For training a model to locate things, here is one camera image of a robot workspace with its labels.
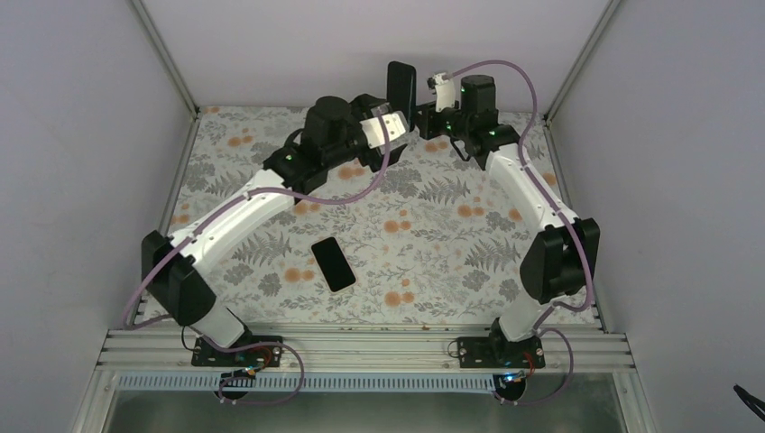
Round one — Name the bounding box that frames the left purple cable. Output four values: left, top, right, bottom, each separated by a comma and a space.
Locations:
122, 113, 392, 408

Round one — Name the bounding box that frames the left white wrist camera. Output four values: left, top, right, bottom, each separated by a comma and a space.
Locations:
360, 111, 410, 149

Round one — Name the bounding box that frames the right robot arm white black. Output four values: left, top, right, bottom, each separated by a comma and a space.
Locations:
414, 72, 600, 368

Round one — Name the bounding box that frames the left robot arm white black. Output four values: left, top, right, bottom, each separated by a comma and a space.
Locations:
137, 94, 415, 365

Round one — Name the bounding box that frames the black object at edge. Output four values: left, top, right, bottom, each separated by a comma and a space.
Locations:
733, 384, 765, 421

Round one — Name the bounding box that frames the aluminium mounting rail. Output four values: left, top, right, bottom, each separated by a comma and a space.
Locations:
97, 324, 635, 373

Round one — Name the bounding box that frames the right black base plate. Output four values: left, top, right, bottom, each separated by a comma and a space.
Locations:
455, 336, 546, 369

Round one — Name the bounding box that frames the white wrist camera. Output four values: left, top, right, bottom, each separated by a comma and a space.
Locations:
360, 111, 410, 149
427, 72, 456, 113

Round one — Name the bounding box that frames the white slotted cable duct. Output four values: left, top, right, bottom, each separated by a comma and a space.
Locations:
115, 372, 495, 393

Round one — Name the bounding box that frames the floral patterned table mat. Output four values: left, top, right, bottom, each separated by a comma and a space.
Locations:
143, 106, 599, 327

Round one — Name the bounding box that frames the phone with beige case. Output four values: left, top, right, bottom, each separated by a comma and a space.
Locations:
310, 236, 357, 293

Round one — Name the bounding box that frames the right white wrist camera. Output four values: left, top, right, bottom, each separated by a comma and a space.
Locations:
427, 72, 456, 113

